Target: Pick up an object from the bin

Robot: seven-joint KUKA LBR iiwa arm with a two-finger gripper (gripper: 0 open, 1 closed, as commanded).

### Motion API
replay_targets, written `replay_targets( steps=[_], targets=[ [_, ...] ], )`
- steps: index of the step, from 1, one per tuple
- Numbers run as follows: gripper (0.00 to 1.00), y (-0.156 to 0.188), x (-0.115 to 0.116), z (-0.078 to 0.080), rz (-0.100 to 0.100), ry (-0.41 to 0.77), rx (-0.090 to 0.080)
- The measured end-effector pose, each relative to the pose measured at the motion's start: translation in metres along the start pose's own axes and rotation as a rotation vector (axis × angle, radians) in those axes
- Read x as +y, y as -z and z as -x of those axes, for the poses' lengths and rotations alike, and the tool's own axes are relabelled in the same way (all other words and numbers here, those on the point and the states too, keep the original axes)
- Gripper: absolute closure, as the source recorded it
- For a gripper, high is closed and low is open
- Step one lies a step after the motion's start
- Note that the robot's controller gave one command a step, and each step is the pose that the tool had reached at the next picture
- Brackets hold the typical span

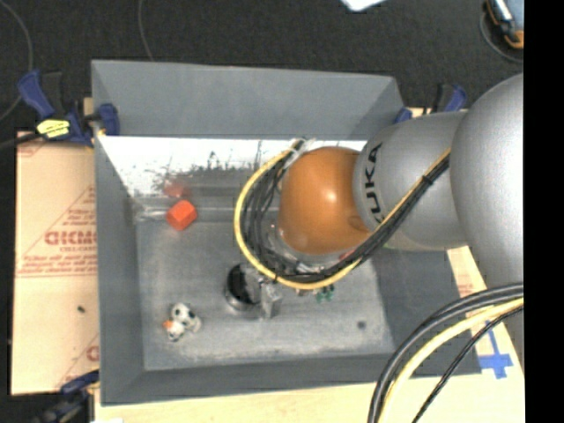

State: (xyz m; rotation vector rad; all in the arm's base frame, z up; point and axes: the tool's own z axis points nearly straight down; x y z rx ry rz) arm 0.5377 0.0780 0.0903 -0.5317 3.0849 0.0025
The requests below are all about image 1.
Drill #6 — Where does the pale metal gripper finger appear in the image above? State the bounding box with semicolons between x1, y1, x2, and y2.
245;274;263;305
263;292;285;321

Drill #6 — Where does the black round cup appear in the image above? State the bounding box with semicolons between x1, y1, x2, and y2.
223;262;264;313

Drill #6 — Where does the black and white toy animal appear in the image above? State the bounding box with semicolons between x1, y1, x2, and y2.
162;302;203;343

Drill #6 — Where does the orange-red block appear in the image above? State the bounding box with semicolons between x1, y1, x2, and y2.
166;198;198;232

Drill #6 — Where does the grey metal bin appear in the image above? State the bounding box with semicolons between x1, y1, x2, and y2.
90;59;482;405

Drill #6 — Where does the brown cardboard board red print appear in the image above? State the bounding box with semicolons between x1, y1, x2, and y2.
9;98;489;397

